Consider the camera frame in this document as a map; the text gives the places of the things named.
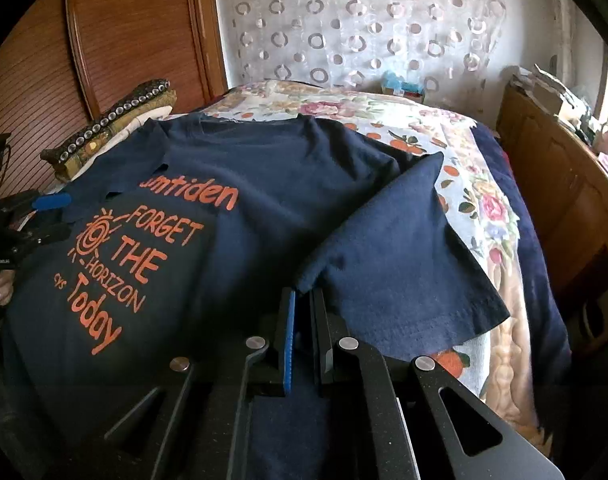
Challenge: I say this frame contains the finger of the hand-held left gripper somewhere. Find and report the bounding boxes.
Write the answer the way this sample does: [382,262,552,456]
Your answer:
[30,194,73,214]
[14,220,74,253]

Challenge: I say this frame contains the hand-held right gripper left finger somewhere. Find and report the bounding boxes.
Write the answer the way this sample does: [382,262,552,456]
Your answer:
[69,287,300,480]

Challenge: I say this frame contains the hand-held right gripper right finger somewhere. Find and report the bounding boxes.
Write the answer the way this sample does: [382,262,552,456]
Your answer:
[309,290,565,480]

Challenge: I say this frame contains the navy printed t-shirt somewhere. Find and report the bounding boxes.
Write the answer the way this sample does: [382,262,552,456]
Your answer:
[0,112,512,480]

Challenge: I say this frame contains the person's left hand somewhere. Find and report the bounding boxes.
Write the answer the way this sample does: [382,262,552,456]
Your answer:
[0,267,18,308]

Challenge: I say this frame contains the dark studded pillow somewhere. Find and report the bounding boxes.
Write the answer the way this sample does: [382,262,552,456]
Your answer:
[40,77,172,166]

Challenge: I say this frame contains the folded dark patterned blankets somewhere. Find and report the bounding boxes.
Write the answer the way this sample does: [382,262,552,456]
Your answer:
[54,89,179,181]

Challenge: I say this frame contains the orange fruit print bedsheet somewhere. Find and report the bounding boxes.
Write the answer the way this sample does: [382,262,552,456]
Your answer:
[204,85,540,426]

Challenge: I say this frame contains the dark blue blanket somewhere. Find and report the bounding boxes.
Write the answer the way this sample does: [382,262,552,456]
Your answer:
[471,122,572,391]

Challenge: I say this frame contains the rose floral bed cover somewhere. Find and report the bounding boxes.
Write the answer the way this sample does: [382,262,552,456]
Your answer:
[219,79,520,271]

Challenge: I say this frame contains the blue tissue box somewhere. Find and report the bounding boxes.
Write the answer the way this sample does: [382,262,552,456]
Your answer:
[381,71,427,101]

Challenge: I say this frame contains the wooden bedside cabinet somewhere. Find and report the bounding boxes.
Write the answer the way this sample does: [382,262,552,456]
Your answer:
[494,82,608,356]

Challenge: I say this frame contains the white circle pattern curtain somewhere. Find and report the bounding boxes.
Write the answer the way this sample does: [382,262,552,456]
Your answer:
[211,0,515,96]

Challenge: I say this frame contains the stack of papers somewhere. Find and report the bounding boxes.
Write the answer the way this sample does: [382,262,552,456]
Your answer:
[509,62,592,121]

